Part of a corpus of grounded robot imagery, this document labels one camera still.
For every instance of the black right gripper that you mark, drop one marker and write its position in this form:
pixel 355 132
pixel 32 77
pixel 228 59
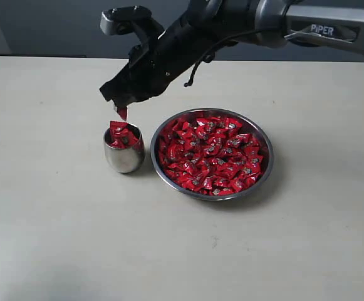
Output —
pixel 148 73

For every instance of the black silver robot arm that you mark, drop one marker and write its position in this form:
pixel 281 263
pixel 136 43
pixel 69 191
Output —
pixel 208 26

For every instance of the stainless steel cup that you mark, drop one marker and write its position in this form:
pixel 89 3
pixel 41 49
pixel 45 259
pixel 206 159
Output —
pixel 125 160

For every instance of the stainless steel bowl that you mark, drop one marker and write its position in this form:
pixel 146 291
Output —
pixel 169 183

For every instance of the red wrapped candy pile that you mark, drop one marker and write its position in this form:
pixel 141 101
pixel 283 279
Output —
pixel 211 156

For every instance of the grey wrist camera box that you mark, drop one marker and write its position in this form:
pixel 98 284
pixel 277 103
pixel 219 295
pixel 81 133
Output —
pixel 119 21

